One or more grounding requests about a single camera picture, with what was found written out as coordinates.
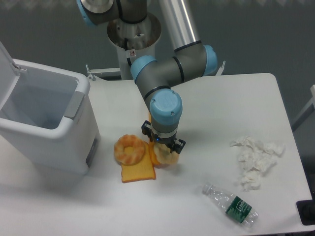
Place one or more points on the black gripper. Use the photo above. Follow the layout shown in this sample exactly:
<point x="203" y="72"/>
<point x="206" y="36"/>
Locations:
<point x="169" y="139"/>

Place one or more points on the pale round knotted bread roll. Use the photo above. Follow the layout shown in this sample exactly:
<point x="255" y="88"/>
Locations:
<point x="164" y="154"/>

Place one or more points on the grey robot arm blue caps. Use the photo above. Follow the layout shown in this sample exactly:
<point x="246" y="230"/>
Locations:
<point x="155" y="79"/>

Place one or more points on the long orange baguette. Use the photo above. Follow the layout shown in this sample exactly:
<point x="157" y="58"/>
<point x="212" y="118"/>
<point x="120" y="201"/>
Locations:
<point x="153" y="156"/>

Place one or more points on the orange toast slice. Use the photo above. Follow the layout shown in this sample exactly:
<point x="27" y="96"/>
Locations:
<point x="144" y="170"/>

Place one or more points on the crumpled white tissue paper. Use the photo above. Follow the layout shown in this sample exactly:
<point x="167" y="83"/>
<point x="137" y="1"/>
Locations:
<point x="255" y="160"/>

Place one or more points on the clear plastic bottle green label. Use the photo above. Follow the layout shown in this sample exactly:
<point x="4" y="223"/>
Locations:
<point x="231" y="205"/>

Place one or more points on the white open trash bin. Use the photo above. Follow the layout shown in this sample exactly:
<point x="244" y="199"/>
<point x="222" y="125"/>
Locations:
<point x="46" y="114"/>

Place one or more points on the white furniture leg right edge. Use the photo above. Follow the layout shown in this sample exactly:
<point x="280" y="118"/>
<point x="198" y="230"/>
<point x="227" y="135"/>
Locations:
<point x="305" y="112"/>

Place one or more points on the black device at table edge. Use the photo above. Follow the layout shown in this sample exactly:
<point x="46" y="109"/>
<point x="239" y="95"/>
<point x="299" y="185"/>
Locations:
<point x="306" y="210"/>

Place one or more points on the ring-shaped golden bread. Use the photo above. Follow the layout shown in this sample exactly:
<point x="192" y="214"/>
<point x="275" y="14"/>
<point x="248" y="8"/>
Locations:
<point x="129" y="149"/>

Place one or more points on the white metal base frame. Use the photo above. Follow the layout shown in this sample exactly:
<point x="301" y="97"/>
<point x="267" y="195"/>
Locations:
<point x="106" y="73"/>

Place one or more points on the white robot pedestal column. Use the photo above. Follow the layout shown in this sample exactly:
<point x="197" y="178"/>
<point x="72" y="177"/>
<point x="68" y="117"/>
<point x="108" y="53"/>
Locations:
<point x="133" y="41"/>

